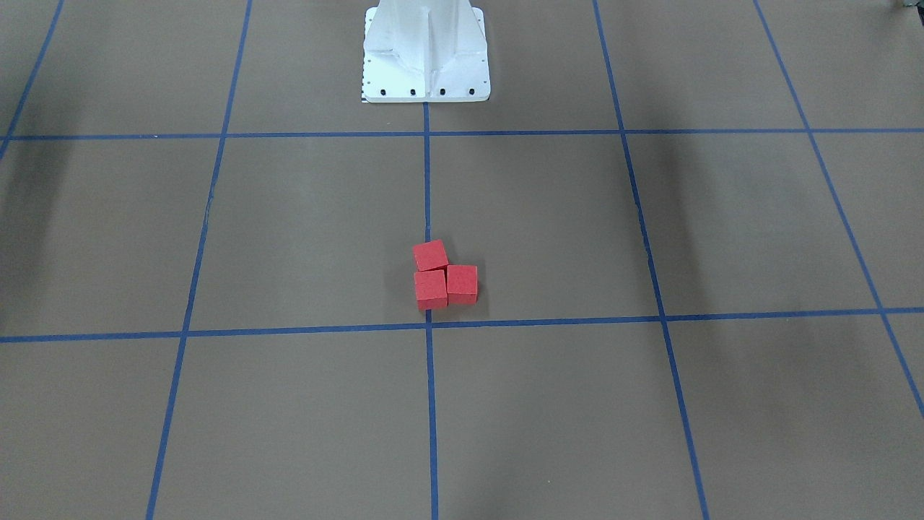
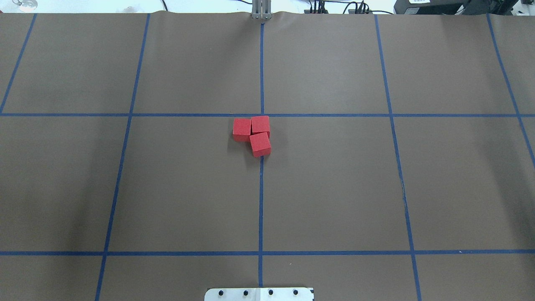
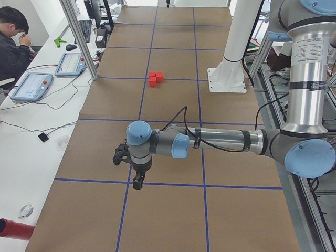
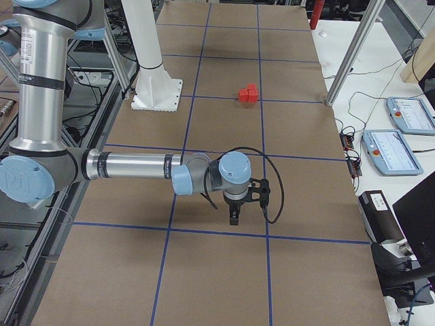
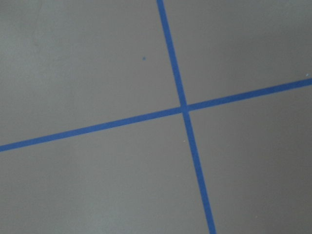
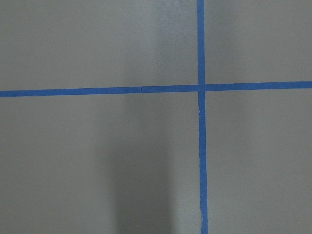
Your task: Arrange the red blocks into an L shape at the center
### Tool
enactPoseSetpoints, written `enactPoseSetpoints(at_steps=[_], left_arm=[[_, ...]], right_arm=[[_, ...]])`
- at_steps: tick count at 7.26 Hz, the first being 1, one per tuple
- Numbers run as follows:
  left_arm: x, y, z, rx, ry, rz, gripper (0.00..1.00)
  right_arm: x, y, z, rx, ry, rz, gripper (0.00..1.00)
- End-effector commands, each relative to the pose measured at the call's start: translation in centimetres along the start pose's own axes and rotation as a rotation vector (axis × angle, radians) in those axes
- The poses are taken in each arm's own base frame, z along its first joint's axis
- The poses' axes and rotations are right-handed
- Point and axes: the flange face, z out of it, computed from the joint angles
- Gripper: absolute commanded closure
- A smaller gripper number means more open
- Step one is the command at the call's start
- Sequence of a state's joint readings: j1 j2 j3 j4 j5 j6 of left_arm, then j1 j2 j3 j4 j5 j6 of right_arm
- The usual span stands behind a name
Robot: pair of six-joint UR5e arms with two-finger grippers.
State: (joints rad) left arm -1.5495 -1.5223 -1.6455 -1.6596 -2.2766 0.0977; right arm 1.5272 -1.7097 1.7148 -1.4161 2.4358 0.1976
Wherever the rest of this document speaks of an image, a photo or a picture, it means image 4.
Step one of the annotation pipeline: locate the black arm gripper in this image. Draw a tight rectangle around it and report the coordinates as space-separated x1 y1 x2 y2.
225 198 246 225

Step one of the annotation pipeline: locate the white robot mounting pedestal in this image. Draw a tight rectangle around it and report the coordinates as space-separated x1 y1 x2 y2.
122 0 183 112

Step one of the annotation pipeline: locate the far small circuit board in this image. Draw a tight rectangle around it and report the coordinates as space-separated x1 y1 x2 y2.
339 132 354 150

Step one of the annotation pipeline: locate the brown paper table mat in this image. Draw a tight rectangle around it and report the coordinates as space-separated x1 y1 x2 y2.
33 1 389 325

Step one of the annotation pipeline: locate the far teach pendant tablet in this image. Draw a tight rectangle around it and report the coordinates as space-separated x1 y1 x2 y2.
387 97 434 136

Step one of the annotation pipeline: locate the near teach pendant tablet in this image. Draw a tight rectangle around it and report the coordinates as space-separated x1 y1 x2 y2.
362 129 423 177

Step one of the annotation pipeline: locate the black computer monitor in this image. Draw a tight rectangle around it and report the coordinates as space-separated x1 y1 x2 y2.
393 173 434 266

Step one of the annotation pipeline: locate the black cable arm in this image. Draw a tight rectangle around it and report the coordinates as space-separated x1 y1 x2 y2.
202 146 285 224

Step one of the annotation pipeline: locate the red cylinder at table end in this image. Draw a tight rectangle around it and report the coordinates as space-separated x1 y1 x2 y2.
309 0 325 31

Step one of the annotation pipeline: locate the black box with label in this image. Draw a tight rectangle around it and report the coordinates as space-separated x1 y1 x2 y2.
358 190 406 256

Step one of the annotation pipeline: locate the aluminium frame post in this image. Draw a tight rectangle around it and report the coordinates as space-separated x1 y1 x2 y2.
325 0 385 107

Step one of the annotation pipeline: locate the teach pendant tablet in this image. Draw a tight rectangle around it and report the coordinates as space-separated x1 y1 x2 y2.
362 129 423 177
387 97 434 136

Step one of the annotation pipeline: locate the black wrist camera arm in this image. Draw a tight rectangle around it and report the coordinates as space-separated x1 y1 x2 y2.
244 178 271 209

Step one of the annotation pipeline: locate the small circuit board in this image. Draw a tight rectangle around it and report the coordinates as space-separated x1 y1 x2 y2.
339 132 354 150
346 156 362 179

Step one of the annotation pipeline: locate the near small circuit board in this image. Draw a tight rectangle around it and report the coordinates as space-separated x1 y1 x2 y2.
346 156 362 179

